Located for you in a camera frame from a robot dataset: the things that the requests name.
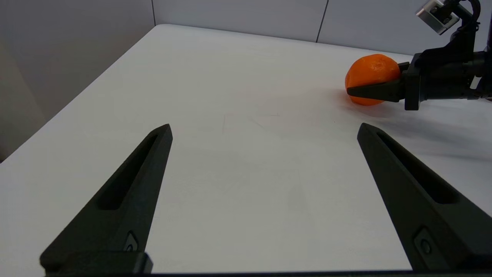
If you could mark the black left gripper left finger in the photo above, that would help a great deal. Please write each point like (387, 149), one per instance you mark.
(127, 200)

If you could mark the orange fruit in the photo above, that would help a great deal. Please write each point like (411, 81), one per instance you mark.
(371, 73)

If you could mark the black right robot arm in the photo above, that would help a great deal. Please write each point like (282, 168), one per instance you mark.
(486, 63)

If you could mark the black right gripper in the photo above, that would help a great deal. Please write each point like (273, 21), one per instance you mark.
(442, 79)

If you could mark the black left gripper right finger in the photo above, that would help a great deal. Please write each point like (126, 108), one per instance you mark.
(423, 200)

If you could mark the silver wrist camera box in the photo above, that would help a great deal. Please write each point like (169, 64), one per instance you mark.
(436, 15)

